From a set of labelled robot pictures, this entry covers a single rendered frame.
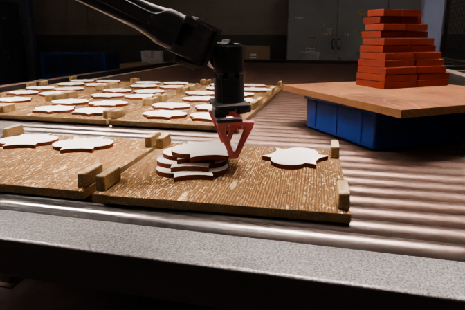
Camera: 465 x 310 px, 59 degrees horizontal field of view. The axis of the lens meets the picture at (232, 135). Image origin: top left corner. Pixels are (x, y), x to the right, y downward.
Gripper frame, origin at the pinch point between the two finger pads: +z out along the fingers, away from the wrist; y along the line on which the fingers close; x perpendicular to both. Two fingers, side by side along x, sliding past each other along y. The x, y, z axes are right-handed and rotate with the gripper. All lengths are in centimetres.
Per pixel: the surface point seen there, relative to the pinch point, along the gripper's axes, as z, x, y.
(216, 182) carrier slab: 3.7, -3.9, 8.7
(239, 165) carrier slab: 3.9, 2.0, -0.4
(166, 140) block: 2.3, -12.1, -17.1
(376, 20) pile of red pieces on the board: -25, 50, -39
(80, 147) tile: 2.7, -31.1, -16.5
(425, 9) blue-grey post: -32, 124, -126
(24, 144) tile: 2.6, -44.4, -21.5
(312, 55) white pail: 13, 210, -513
